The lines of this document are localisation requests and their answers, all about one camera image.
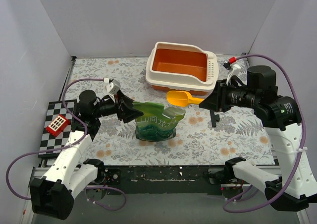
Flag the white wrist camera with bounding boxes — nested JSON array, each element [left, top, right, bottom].
[[223, 57, 241, 85], [104, 78, 121, 98]]

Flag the white and orange litter box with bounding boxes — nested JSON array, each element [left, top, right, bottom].
[[146, 42, 219, 95]]

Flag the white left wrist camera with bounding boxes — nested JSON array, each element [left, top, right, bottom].
[[104, 78, 121, 98]]

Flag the red white toy block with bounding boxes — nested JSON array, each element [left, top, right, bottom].
[[46, 114, 71, 137]]

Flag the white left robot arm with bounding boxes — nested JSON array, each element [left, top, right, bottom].
[[30, 90, 143, 220]]

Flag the small black plastic clip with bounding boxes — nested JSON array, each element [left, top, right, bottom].
[[210, 110, 220, 128]]

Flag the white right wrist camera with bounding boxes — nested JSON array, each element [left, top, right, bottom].
[[223, 57, 241, 85]]

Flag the yellow plastic litter scoop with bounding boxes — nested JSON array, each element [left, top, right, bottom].
[[166, 91, 204, 107]]

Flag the green cat litter bag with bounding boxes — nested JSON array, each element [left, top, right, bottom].
[[133, 102, 186, 142]]

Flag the black white checkerboard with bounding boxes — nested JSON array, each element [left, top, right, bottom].
[[38, 100, 77, 159]]

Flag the floral patterned table mat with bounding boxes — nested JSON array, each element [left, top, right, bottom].
[[66, 57, 274, 165]]

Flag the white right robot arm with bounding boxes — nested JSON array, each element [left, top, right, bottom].
[[199, 65, 317, 212]]

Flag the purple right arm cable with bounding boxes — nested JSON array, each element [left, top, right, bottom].
[[222, 55, 308, 214]]

